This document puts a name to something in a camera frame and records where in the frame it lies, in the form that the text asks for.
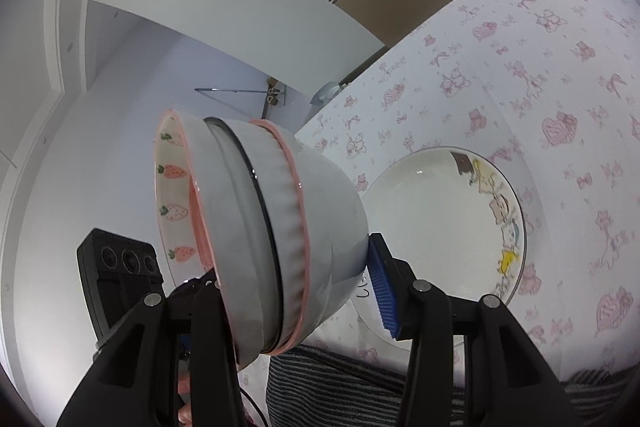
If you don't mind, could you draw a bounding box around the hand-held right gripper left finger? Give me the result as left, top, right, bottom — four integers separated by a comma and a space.
56, 277, 246, 427

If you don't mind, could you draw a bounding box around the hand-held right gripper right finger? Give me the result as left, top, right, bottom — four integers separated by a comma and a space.
367, 233, 583, 427

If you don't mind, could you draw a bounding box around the pink strawberry bowl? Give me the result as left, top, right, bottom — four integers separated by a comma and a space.
152, 109, 273, 368
250, 119, 373, 355

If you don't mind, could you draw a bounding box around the white cartoon plate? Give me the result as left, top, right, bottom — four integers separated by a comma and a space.
350, 147, 527, 350

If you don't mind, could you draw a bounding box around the white black-rimmed bowl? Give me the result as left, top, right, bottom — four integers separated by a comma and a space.
204, 117, 303, 350

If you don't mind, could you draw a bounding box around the person's left hand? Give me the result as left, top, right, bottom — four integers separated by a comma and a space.
176, 369, 195, 427

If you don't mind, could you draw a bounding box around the striped clothing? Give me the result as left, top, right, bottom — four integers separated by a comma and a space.
265, 344, 626, 427

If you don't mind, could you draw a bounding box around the pale grey bundle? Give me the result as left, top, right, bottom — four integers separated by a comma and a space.
312, 82, 346, 105

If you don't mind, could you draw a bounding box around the metal mop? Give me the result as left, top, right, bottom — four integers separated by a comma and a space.
195, 87, 286, 108

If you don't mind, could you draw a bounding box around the white pink printed tablecloth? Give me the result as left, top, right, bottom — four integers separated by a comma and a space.
237, 0, 640, 427

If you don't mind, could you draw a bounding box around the black cable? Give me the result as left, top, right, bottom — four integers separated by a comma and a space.
239, 384, 268, 427

